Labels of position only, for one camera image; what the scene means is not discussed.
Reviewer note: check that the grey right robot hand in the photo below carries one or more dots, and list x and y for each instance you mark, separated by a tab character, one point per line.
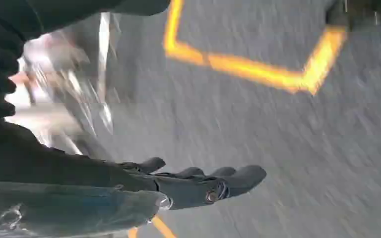
62	184

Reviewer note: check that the black robot foot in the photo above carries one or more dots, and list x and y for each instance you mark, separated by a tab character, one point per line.
358	13

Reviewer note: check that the yellow floor tape outline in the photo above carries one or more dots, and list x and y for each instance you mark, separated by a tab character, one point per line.
259	74

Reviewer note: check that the yellow floor tape strip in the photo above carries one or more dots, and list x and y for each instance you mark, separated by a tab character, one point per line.
162	228

